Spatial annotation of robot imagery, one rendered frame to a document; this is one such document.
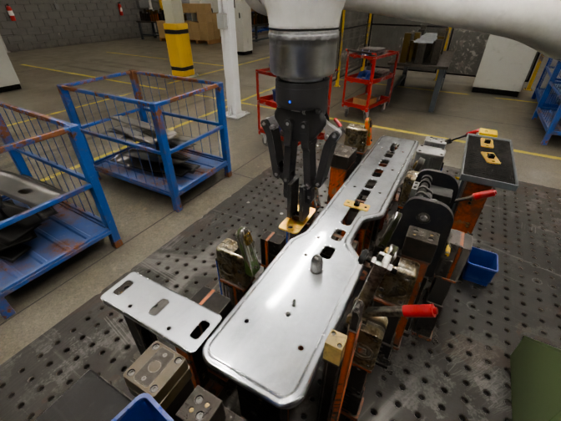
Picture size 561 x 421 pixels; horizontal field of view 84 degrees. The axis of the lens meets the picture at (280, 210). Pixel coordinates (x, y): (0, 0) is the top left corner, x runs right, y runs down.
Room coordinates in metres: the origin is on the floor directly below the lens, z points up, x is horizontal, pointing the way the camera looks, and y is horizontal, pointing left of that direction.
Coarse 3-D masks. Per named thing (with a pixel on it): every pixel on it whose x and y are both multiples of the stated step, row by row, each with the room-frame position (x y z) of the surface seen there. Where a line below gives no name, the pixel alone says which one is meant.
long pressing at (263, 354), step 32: (352, 192) 0.96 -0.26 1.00; (384, 192) 0.96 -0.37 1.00; (320, 224) 0.77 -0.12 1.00; (352, 224) 0.77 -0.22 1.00; (288, 256) 0.62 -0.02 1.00; (352, 256) 0.62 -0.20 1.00; (256, 288) 0.51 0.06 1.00; (288, 288) 0.51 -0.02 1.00; (320, 288) 0.51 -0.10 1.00; (352, 288) 0.51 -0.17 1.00; (224, 320) 0.43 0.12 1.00; (256, 320) 0.42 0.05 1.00; (288, 320) 0.42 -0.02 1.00; (320, 320) 0.42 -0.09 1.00; (224, 352) 0.35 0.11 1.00; (256, 352) 0.35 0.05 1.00; (288, 352) 0.35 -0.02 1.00; (320, 352) 0.35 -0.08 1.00; (256, 384) 0.29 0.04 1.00; (288, 384) 0.29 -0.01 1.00
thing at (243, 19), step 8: (240, 0) 11.20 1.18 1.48; (240, 8) 11.20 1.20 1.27; (248, 8) 11.51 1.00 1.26; (240, 16) 11.20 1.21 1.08; (248, 16) 11.49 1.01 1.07; (240, 24) 11.21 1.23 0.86; (248, 24) 11.47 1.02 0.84; (240, 32) 11.22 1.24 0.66; (248, 32) 11.45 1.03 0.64; (240, 40) 11.23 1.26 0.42; (248, 40) 11.43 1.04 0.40; (240, 48) 11.24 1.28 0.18; (248, 48) 11.41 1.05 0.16
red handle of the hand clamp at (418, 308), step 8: (416, 304) 0.36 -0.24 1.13; (424, 304) 0.35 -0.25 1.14; (432, 304) 0.35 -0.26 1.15; (368, 312) 0.38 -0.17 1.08; (376, 312) 0.38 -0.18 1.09; (384, 312) 0.37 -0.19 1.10; (392, 312) 0.36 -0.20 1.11; (400, 312) 0.36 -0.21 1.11; (408, 312) 0.35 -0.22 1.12; (416, 312) 0.34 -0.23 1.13; (424, 312) 0.34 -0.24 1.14; (432, 312) 0.33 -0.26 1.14
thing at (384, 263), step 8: (360, 256) 0.40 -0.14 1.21; (368, 256) 0.40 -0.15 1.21; (384, 256) 0.39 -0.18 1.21; (360, 264) 0.39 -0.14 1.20; (376, 264) 0.38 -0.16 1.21; (384, 264) 0.38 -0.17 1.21; (376, 272) 0.37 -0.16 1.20; (384, 272) 0.37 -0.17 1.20; (392, 272) 0.37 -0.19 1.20; (368, 280) 0.38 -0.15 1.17; (376, 280) 0.37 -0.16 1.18; (368, 288) 0.38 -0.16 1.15; (376, 288) 0.37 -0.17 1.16; (360, 296) 0.38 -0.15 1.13; (368, 296) 0.38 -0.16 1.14; (368, 304) 0.37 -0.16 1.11
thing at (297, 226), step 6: (312, 210) 0.48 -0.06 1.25; (294, 216) 0.46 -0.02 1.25; (282, 222) 0.45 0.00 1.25; (288, 222) 0.45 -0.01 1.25; (294, 222) 0.45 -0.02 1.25; (300, 222) 0.45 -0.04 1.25; (282, 228) 0.43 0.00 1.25; (288, 228) 0.43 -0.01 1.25; (294, 228) 0.43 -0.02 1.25; (300, 228) 0.43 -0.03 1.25
